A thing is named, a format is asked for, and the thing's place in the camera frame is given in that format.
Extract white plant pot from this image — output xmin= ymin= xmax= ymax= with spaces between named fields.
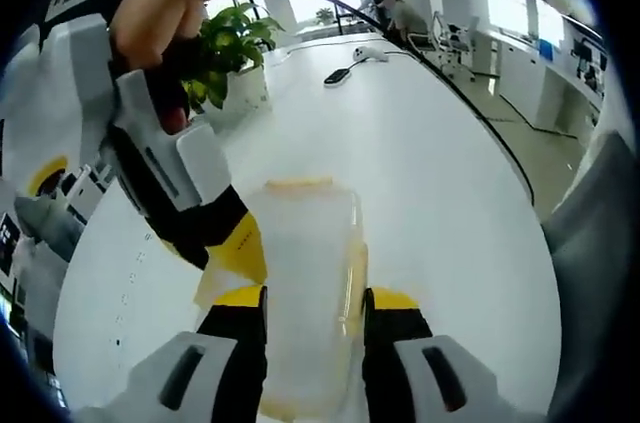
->
xmin=198 ymin=65 xmax=272 ymax=130

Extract green potted plant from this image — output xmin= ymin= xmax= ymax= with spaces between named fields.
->
xmin=180 ymin=2 xmax=287 ymax=114

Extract person's right hand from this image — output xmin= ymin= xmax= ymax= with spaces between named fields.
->
xmin=109 ymin=0 xmax=207 ymax=70

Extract clear plastic bag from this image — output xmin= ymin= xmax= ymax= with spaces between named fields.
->
xmin=247 ymin=182 xmax=364 ymax=415

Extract white counter cabinets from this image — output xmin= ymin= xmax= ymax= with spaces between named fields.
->
xmin=473 ymin=22 xmax=609 ymax=145

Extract white office chair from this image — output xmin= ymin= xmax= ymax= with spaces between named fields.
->
xmin=428 ymin=11 xmax=482 ymax=80

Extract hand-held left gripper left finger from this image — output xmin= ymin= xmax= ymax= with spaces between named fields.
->
xmin=114 ymin=285 xmax=271 ymax=423

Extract black flat device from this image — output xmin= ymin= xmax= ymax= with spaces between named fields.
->
xmin=323 ymin=67 xmax=352 ymax=87

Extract white controller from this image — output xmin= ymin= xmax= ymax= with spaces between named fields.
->
xmin=351 ymin=44 xmax=392 ymax=64

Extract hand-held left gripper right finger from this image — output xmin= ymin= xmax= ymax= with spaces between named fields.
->
xmin=362 ymin=286 xmax=509 ymax=423

